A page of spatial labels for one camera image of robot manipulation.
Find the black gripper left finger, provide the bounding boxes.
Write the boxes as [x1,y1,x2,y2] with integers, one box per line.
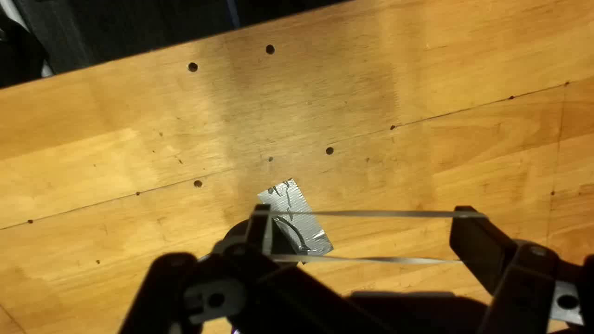
[117,204,397,334]

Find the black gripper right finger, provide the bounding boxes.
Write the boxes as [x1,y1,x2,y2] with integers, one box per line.
[447,204,594,334]

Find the black backdrop curtain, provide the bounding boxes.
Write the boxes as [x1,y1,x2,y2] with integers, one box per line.
[0,0,351,89]

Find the grey duct tape strip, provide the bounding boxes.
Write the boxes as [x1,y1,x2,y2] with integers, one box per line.
[254,178,336,265]

